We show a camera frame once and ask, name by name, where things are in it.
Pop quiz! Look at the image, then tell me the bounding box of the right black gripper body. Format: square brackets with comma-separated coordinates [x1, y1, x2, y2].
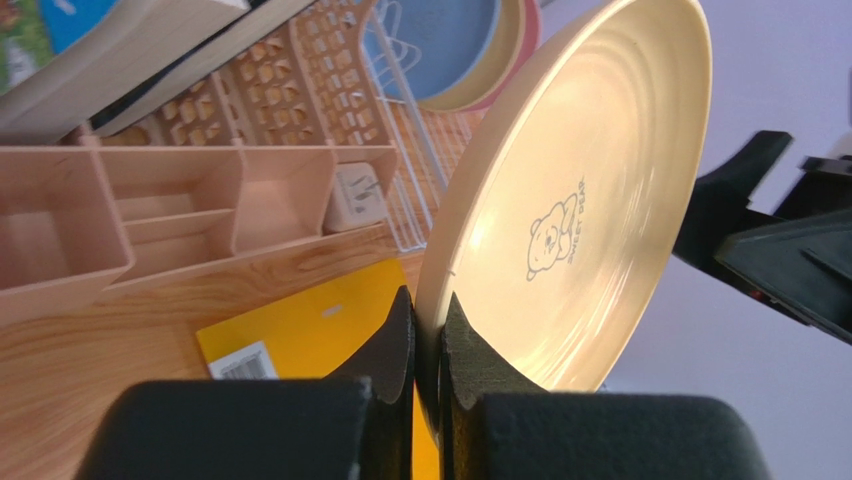
[716, 156, 851, 344]

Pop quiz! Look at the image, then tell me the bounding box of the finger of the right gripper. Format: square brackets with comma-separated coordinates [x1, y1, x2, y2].
[673, 130, 793, 272]

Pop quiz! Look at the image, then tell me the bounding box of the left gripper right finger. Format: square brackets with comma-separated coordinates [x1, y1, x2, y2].
[439, 294, 544, 479]

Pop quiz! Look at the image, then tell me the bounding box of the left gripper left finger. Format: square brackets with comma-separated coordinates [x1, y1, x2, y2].
[330, 286, 416, 479]

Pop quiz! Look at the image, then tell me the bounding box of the yellow bear plate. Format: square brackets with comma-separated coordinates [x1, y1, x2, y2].
[415, 1, 712, 425]

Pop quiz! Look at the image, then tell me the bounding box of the blue plate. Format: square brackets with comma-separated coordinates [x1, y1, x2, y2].
[362, 0, 503, 100]

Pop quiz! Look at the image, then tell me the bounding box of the centre orange plastic sheet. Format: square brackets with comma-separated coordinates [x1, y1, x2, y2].
[196, 260, 425, 479]

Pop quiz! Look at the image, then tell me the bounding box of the white power adapter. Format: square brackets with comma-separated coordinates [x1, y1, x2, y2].
[323, 162, 387, 233]

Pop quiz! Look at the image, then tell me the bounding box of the pink plate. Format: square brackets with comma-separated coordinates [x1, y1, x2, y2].
[465, 0, 542, 112]

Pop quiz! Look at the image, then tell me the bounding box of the pink plastic file organizer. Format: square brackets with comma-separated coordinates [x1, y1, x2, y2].
[0, 0, 401, 327]

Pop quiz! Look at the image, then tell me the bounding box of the middle book black cover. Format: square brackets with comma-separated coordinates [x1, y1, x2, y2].
[89, 0, 312, 136]

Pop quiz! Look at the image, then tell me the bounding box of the left book blue cover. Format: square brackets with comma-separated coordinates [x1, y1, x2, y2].
[1, 1, 250, 144]

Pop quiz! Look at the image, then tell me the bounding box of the white wire dish rack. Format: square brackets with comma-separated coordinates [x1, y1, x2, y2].
[361, 1, 484, 253]

